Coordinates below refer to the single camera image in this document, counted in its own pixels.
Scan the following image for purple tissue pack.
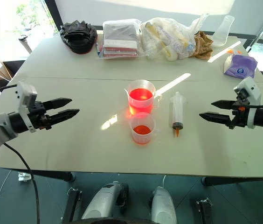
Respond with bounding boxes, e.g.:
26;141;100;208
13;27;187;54
223;54;258;79

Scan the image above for bagged stack of boxes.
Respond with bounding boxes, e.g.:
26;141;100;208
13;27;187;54
98;18;143;60

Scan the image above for brown crumpled cloth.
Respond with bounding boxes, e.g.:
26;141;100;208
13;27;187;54
188;30;215;61

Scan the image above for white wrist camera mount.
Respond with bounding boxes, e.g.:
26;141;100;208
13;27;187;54
14;81;38;133
233;77;262;129

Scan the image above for clear conical flask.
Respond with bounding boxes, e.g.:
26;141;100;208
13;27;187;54
211;15;235;48

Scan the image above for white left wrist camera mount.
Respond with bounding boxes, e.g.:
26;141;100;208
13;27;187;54
14;81;38;133

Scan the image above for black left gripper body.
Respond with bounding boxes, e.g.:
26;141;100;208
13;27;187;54
27;101;53;131

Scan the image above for grey post with black cap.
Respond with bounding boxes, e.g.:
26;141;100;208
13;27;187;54
18;35;33;55

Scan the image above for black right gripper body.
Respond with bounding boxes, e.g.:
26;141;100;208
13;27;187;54
228;92;250;130

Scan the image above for clear plastic syringe orange tip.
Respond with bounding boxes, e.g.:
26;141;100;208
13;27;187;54
169;91;187;138

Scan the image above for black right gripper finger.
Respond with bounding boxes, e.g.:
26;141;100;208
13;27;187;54
199;112;235;127
211;99;237;110

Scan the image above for large beaker with red liquid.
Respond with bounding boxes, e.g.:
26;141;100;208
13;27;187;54
124;79;163;116

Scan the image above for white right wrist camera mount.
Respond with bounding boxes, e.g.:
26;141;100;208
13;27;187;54
233;77;262;129

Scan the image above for small beaker with red liquid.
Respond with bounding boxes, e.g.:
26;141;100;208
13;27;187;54
130;112;157;145

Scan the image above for silver left robot leg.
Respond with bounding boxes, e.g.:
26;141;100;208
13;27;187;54
81;181;129;220

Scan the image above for black gloves pile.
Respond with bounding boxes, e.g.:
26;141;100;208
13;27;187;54
60;20;98;55

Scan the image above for black table leg bracket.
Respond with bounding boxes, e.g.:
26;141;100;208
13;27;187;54
61;187;83;224
195;197;214;224

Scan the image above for clear plastic bag of items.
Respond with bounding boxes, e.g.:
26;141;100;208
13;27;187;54
139;13;210;62

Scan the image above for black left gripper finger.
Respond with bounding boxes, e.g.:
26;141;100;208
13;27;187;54
45;108;80;126
42;98;73;111

